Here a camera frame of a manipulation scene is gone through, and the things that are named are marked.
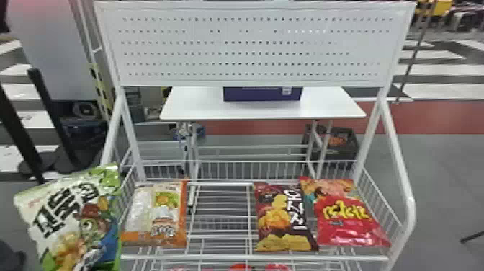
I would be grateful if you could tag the white side table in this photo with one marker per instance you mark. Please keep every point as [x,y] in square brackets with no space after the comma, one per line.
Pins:
[261,109]

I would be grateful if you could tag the blue box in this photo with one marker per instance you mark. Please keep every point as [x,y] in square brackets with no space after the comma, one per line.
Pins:
[261,94]

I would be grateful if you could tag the dark brown snack packet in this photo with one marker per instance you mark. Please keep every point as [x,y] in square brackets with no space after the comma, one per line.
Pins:
[281,217]

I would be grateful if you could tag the black crate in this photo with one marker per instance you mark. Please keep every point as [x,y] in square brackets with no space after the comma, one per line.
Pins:
[340,144]

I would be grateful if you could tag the orange snack packet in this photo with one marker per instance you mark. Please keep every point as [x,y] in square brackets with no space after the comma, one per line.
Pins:
[157,217]

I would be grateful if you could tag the red snack packet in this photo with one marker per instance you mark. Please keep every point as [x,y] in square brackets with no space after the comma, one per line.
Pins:
[346,223]

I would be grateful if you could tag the green snack packet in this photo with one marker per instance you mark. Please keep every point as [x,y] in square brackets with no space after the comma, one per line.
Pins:
[64,212]

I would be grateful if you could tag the striped post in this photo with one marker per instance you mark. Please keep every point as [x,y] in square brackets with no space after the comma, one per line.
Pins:
[101,91]

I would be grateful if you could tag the black post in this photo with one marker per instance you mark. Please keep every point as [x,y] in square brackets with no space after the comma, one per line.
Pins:
[51,113]
[17,132]

